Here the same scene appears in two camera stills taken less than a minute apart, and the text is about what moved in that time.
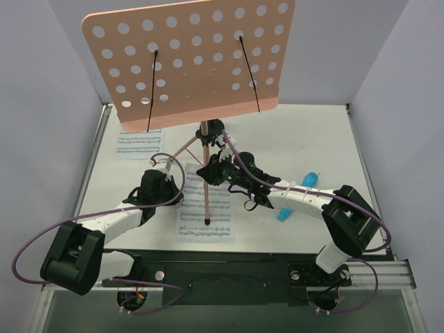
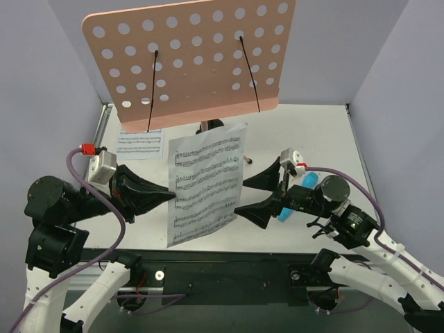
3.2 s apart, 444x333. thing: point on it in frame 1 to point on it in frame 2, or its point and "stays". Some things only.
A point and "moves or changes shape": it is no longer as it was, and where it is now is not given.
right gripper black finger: [214, 172] to [268, 179]
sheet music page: [140, 146] stays
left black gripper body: [170, 187] to [118, 193]
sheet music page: [193, 229] moves or changes shape
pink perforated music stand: [185, 62] stays
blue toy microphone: [311, 180] stays
